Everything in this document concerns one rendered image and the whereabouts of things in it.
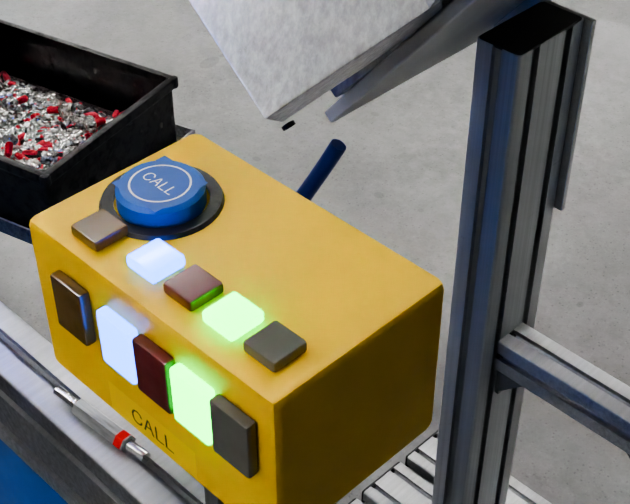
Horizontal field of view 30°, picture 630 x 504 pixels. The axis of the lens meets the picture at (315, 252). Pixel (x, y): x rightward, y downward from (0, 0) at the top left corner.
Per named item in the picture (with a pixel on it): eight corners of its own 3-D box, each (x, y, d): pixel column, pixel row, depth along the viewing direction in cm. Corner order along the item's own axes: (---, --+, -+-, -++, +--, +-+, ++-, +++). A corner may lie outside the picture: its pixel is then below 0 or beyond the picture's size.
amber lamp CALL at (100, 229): (130, 235, 51) (128, 224, 50) (96, 254, 50) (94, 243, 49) (104, 217, 52) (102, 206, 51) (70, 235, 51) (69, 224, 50)
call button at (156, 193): (225, 211, 53) (224, 179, 52) (156, 251, 51) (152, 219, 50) (168, 174, 55) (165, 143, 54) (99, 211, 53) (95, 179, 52)
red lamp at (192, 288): (225, 293, 48) (224, 282, 48) (191, 314, 47) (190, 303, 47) (196, 272, 49) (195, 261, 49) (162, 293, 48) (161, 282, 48)
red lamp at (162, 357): (181, 409, 49) (176, 357, 47) (170, 416, 49) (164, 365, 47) (148, 382, 50) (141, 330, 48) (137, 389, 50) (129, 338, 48)
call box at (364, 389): (433, 447, 55) (450, 275, 48) (278, 576, 50) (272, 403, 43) (208, 288, 64) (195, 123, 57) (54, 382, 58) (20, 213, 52)
